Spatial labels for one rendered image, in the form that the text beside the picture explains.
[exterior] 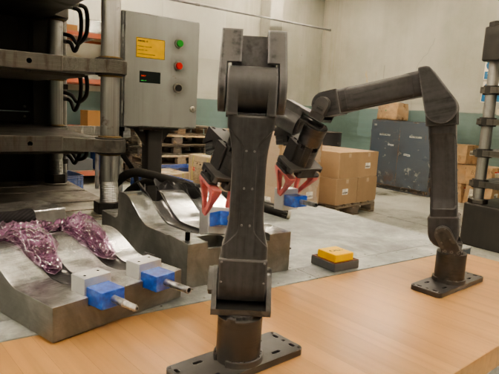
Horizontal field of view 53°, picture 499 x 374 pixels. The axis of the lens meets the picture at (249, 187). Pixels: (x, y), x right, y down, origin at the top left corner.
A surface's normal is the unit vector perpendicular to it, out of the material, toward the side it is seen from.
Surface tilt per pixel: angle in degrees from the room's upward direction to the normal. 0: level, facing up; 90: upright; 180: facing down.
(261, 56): 76
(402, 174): 90
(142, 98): 90
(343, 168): 90
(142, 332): 0
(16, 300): 90
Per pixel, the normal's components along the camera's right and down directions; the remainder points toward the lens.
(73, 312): 0.79, 0.14
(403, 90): -0.57, 0.19
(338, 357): 0.05, -0.99
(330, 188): -0.73, 0.06
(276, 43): 0.05, -0.51
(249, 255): 0.02, 0.12
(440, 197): -0.48, -0.04
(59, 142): 0.57, 0.15
